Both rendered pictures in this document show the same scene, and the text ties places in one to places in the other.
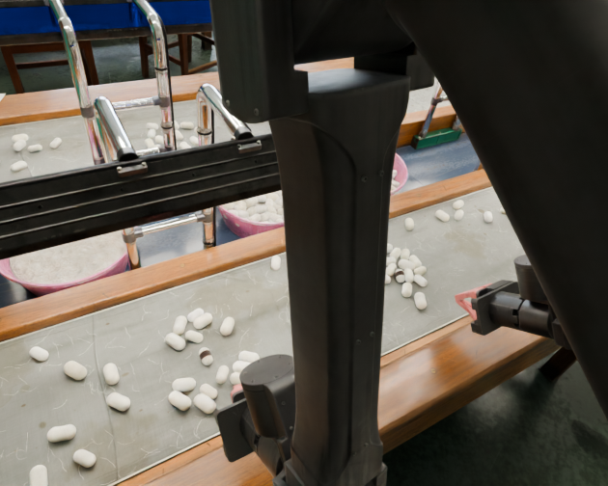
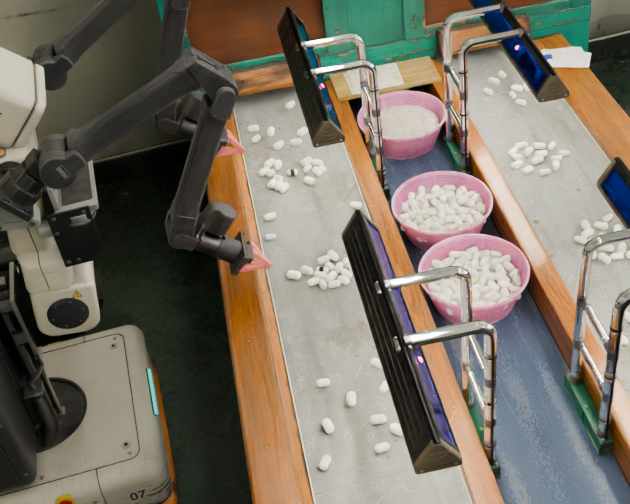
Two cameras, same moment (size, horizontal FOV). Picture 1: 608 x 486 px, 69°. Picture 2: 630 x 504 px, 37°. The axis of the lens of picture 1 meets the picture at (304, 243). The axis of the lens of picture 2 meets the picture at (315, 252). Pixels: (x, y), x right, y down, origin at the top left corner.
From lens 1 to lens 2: 2.49 m
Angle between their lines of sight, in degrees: 80
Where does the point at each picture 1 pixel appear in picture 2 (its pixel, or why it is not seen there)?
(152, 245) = (416, 169)
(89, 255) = (390, 131)
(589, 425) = not seen: outside the picture
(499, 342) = (237, 300)
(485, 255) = (329, 343)
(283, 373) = (196, 95)
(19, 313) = (342, 108)
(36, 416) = (285, 126)
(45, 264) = (388, 118)
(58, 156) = (505, 107)
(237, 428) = not seen: hidden behind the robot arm
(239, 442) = not seen: hidden behind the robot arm
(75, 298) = (346, 123)
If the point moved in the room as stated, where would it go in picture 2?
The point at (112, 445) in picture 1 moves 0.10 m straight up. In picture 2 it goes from (259, 147) to (254, 119)
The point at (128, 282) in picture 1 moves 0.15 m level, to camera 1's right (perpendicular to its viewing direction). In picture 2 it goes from (353, 140) to (330, 169)
